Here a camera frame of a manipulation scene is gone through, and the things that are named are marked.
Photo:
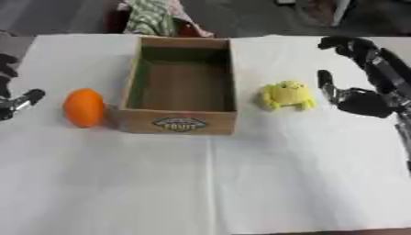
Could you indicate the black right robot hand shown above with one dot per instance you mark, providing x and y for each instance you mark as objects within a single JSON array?
[{"x": 369, "y": 79}]

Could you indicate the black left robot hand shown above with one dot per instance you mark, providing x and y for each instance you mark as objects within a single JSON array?
[{"x": 9, "y": 102}]

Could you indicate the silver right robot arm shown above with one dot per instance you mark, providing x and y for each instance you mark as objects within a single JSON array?
[{"x": 404, "y": 134}]

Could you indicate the tan cardboard box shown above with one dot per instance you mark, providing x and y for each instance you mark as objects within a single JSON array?
[{"x": 181, "y": 88}]

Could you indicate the white tripod leg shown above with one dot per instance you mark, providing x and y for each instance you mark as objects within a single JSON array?
[{"x": 342, "y": 10}]

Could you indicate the orange toy fruit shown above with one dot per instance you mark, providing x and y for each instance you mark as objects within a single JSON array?
[{"x": 83, "y": 107}]

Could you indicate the yellow soft toy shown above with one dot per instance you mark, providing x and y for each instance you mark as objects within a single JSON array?
[{"x": 287, "y": 95}]

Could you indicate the pile of patterned cloth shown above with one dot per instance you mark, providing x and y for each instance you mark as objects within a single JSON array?
[{"x": 158, "y": 16}]

